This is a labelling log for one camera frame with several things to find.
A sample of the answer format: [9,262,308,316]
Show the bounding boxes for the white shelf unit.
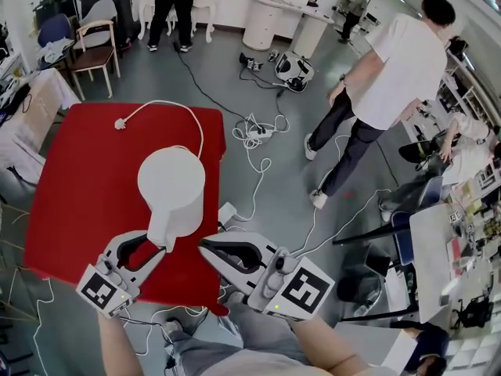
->
[434,45,501,133]

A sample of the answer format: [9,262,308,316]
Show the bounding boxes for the table with white cloth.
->
[0,67,82,174]

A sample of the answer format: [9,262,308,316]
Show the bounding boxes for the person's right forearm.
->
[290,316,379,376]

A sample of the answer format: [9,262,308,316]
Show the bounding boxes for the person's left forearm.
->
[97,313,146,376]

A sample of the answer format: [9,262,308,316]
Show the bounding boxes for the white work table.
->
[408,203,501,321]

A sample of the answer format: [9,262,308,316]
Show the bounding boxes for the black office chair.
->
[398,128,448,172]
[332,175,420,329]

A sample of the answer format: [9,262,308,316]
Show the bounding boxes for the black floor cable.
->
[171,41,252,125]

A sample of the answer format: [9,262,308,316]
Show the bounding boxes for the white electric kettle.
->
[137,144,207,252]

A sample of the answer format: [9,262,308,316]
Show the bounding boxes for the white cardboard box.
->
[380,328,418,368]

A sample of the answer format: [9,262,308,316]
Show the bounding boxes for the person's legs in grey trousers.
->
[165,301,315,368]

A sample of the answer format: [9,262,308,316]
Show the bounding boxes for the white helmet-shaped device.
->
[273,50,315,94]

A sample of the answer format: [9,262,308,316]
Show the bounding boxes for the red table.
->
[23,101,230,317]

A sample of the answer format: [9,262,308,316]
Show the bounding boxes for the white floor cable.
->
[289,135,393,259]
[32,276,221,356]

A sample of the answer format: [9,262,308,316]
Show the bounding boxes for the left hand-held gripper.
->
[75,230,167,321]

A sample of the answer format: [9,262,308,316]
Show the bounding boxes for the white power strip with cables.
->
[231,113,291,223]

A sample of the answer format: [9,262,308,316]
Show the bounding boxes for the white power cord with plug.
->
[114,99,205,161]

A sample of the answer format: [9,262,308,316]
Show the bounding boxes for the white power adapter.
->
[217,202,239,229]

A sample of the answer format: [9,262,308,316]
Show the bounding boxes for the white curved desk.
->
[242,0,337,60]

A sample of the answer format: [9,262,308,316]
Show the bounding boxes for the person's torso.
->
[194,349,326,376]

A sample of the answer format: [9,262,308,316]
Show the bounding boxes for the wooden chair with grey cushion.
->
[69,0,121,101]

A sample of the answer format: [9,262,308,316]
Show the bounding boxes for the blue chair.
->
[36,13,77,72]

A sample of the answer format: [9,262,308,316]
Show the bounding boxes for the person's left shoe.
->
[160,316,182,336]

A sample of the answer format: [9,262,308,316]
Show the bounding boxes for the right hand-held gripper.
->
[198,232,336,323]

